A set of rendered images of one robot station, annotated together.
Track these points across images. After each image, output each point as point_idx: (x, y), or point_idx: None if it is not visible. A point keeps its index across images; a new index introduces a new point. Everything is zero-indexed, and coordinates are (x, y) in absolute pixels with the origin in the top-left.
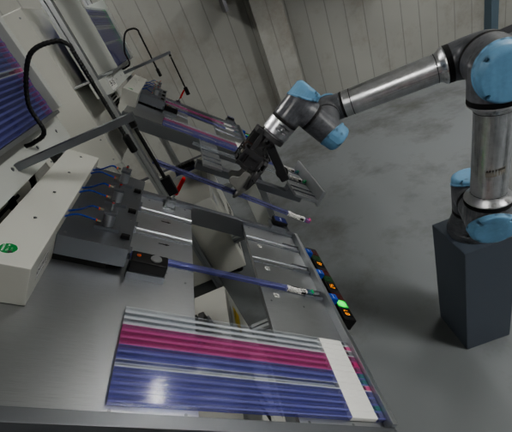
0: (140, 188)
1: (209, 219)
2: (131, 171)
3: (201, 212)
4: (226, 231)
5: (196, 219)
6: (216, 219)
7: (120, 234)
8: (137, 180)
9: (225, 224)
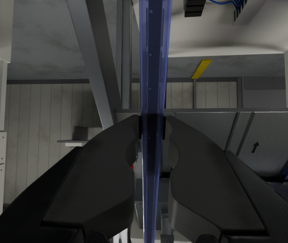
0: (162, 204)
1: (108, 65)
2: (166, 238)
3: (109, 94)
4: (101, 2)
5: (115, 86)
6: (103, 53)
7: None
8: (139, 206)
9: (98, 19)
